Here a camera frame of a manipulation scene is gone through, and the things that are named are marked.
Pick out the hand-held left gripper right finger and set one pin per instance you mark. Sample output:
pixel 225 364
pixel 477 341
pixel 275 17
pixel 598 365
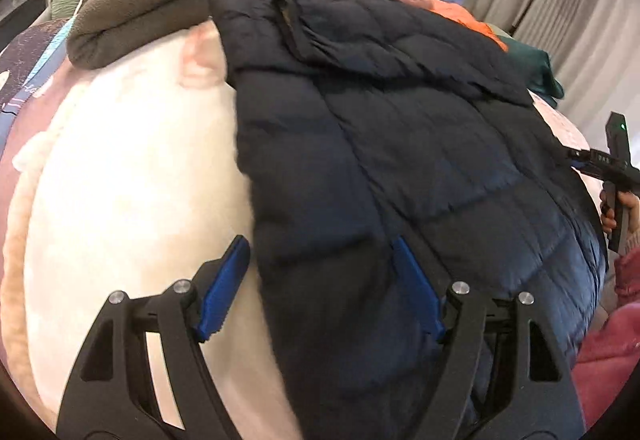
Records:
pixel 417 295

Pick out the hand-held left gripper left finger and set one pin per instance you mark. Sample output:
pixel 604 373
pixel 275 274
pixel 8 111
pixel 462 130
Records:
pixel 225 290

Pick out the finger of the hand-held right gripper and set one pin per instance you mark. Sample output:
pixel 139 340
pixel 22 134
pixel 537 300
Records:
pixel 577 163

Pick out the dark puffer jacket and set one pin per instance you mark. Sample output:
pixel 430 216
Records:
pixel 400 145

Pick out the person's right forearm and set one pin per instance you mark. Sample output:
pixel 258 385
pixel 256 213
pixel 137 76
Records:
pixel 629 275

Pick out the person's right hand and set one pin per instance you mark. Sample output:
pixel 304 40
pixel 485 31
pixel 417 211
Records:
pixel 607 220

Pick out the dark green garment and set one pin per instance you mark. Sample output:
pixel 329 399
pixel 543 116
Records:
pixel 537 68

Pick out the beige curtain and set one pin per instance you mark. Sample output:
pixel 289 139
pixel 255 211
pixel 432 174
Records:
pixel 575 20

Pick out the orange puffer jacket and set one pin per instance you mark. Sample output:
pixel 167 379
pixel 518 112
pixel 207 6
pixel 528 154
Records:
pixel 470 23

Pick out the person's pink fleece clothing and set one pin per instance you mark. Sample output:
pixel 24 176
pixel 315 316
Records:
pixel 607 365

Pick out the brown fleece garment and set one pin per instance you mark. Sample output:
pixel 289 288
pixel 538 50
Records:
pixel 135 5

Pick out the dark printed bedding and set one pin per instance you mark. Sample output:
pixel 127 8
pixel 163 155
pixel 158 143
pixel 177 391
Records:
pixel 30 55

